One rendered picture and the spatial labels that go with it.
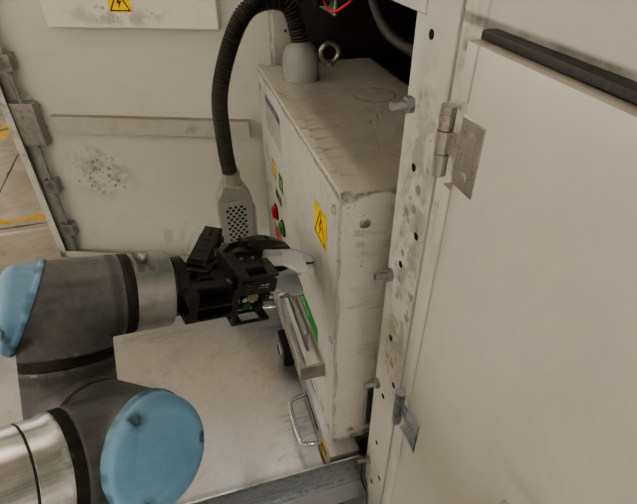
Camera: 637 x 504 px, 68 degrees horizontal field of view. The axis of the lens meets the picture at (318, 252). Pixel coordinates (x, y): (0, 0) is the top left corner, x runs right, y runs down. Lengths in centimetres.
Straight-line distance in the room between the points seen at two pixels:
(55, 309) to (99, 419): 15
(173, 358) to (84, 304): 59
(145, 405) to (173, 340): 73
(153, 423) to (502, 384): 26
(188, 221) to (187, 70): 39
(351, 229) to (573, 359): 31
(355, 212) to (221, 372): 61
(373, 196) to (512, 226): 25
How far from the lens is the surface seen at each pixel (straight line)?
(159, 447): 41
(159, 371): 108
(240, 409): 98
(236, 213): 99
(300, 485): 86
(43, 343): 53
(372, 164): 57
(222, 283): 57
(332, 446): 84
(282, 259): 63
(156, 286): 54
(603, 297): 25
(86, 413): 42
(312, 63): 84
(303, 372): 75
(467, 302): 35
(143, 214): 133
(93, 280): 53
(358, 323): 64
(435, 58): 39
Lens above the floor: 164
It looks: 37 degrees down
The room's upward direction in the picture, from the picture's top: straight up
